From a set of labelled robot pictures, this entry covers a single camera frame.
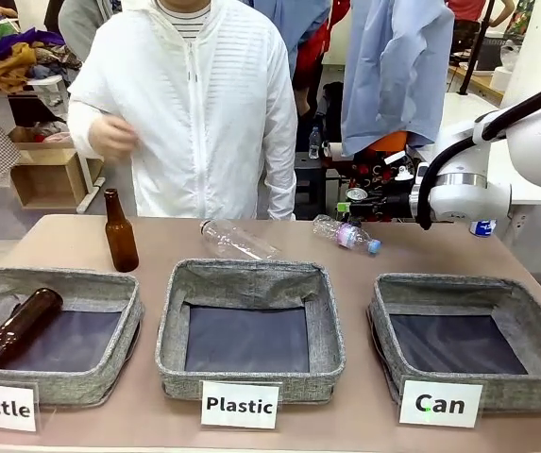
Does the white blue printed cup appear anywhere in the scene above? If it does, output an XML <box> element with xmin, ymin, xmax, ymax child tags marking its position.
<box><xmin>468</xmin><ymin>218</ymin><xmax>499</xmax><ymax>238</ymax></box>

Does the person's left forearm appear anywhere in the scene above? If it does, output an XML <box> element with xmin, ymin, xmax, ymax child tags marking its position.
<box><xmin>261</xmin><ymin>112</ymin><xmax>298</xmax><ymax>221</ymax></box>

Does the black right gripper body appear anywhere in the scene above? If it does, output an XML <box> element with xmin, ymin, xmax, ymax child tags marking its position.
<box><xmin>350</xmin><ymin>190</ymin><xmax>415</xmax><ymax>221</ymax></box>

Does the person's right forearm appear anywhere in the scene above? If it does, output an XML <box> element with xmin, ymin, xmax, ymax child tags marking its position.
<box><xmin>67</xmin><ymin>96</ymin><xmax>107</xmax><ymax>159</ymax></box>

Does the clear unlabelled plastic bottle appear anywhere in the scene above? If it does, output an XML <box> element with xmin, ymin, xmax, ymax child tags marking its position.
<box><xmin>198</xmin><ymin>219</ymin><xmax>281</xmax><ymax>260</ymax></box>

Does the grey fabric basket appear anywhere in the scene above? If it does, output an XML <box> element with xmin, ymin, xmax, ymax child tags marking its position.
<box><xmin>0</xmin><ymin>267</ymin><xmax>144</xmax><ymax>408</ymax></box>
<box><xmin>367</xmin><ymin>273</ymin><xmax>541</xmax><ymax>412</ymax></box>
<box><xmin>155</xmin><ymin>258</ymin><xmax>347</xmax><ymax>403</ymax></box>

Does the red black patterned cloth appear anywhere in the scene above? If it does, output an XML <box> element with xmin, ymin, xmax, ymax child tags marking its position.
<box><xmin>344</xmin><ymin>146</ymin><xmax>422</xmax><ymax>223</ymax></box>

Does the wooden open box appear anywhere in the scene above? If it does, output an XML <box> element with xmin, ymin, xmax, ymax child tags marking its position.
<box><xmin>8</xmin><ymin>140</ymin><xmax>106</xmax><ymax>211</ymax></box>

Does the person's right hand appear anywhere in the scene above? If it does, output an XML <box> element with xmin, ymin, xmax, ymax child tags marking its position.
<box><xmin>87</xmin><ymin>114</ymin><xmax>138</xmax><ymax>162</ymax></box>

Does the pile of colourful clothes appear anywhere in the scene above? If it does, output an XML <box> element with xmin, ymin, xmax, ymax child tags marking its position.
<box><xmin>0</xmin><ymin>17</ymin><xmax>82</xmax><ymax>91</ymax></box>

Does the white sign reading Can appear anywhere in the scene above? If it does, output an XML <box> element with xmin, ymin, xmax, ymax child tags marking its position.
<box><xmin>397</xmin><ymin>378</ymin><xmax>484</xmax><ymax>429</ymax></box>

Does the plastic bottle purple label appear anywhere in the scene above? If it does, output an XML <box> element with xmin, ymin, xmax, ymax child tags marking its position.
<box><xmin>312</xmin><ymin>214</ymin><xmax>382</xmax><ymax>257</ymax></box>

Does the person's white jacket torso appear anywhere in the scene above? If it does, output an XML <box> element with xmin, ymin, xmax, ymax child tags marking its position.
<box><xmin>68</xmin><ymin>0</ymin><xmax>298</xmax><ymax>221</ymax></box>

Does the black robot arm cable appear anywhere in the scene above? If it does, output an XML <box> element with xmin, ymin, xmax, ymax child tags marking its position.
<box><xmin>415</xmin><ymin>74</ymin><xmax>541</xmax><ymax>231</ymax></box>

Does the small clear water bottle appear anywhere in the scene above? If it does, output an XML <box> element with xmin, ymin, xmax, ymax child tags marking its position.
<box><xmin>308</xmin><ymin>126</ymin><xmax>323</xmax><ymax>160</ymax></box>

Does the white sign reading Plastic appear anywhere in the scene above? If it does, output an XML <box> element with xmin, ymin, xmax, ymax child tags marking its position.
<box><xmin>199</xmin><ymin>379</ymin><xmax>281</xmax><ymax>430</ymax></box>

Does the brown glass bottle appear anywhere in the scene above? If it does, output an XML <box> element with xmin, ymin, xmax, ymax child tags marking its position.
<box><xmin>103</xmin><ymin>188</ymin><xmax>140</xmax><ymax>274</ymax></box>
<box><xmin>0</xmin><ymin>288</ymin><xmax>64</xmax><ymax>370</ymax></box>

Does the light blue hanging shirt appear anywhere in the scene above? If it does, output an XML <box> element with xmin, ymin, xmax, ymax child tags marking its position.
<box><xmin>340</xmin><ymin>0</ymin><xmax>456</xmax><ymax>158</ymax></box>

